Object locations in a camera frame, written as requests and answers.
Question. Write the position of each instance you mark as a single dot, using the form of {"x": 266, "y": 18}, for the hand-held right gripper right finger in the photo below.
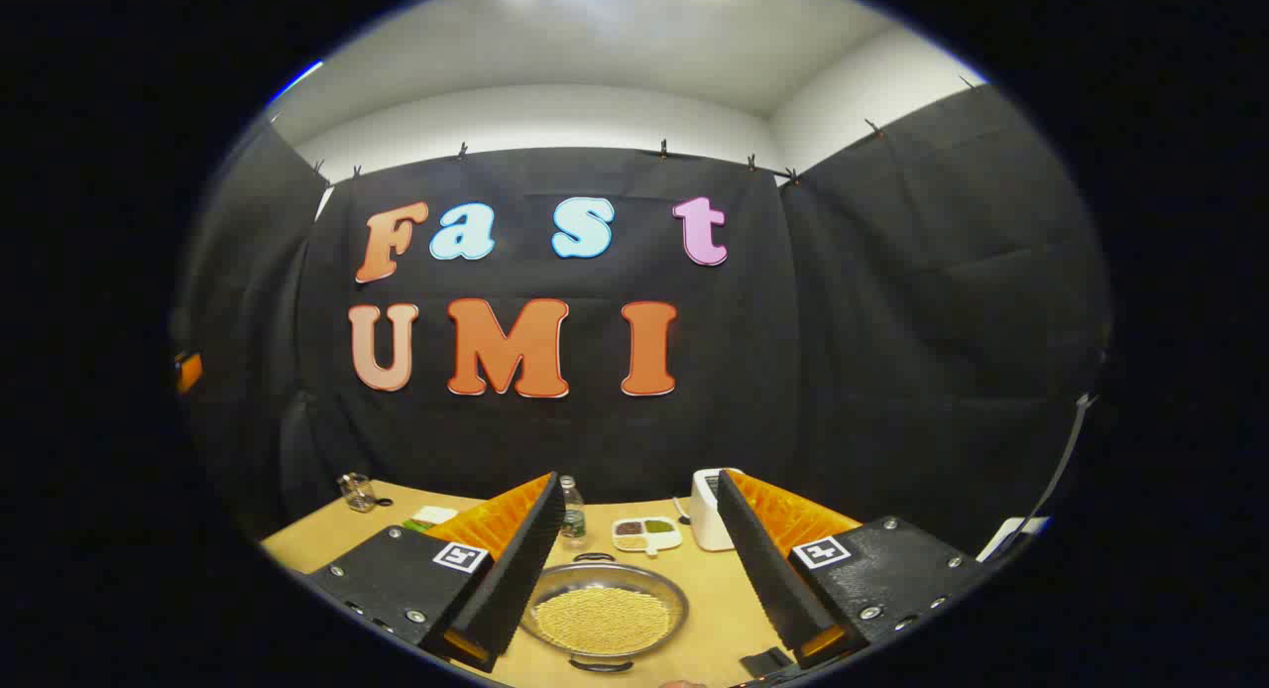
{"x": 763, "y": 569}

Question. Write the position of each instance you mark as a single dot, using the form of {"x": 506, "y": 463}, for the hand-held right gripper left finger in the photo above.
{"x": 520, "y": 579}

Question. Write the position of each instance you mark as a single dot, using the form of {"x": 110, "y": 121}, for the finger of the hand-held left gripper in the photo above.
{"x": 190, "y": 372}

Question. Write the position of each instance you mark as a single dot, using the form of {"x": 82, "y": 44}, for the white toaster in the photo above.
{"x": 706, "y": 515}

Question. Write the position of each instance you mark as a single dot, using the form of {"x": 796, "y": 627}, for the clear plastic water bottle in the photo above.
{"x": 573, "y": 519}

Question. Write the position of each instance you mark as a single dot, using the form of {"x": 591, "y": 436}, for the pile of yellow soybeans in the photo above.
{"x": 603, "y": 621}

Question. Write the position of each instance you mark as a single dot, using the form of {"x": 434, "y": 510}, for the metal spoon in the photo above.
{"x": 682, "y": 515}

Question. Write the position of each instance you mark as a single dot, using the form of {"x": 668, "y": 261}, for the white divided plate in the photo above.
{"x": 666, "y": 541}

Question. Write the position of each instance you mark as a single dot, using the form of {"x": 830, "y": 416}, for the pile of green beans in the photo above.
{"x": 658, "y": 525}

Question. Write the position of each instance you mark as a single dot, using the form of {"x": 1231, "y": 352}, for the small glass jar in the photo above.
{"x": 359, "y": 495}

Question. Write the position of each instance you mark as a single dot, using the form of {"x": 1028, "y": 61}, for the black backdrop cloth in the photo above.
{"x": 843, "y": 371}

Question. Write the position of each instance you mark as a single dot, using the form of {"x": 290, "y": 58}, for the white object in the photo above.
{"x": 1006, "y": 537}

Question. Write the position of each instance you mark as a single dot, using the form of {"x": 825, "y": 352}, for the row of black cloth clips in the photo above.
{"x": 662, "y": 150}

